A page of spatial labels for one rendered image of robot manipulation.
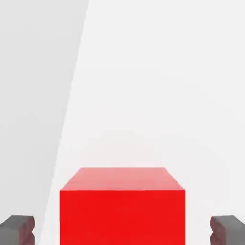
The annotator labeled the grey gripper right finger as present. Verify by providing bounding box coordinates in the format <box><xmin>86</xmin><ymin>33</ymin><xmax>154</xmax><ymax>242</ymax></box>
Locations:
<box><xmin>210</xmin><ymin>215</ymin><xmax>245</xmax><ymax>245</ymax></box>

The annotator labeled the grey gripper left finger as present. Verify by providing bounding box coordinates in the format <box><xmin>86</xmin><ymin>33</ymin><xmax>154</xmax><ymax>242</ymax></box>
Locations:
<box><xmin>0</xmin><ymin>215</ymin><xmax>36</xmax><ymax>245</ymax></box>

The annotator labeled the small red cube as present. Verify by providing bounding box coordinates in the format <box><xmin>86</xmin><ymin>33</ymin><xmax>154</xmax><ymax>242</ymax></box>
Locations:
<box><xmin>59</xmin><ymin>167</ymin><xmax>186</xmax><ymax>245</ymax></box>

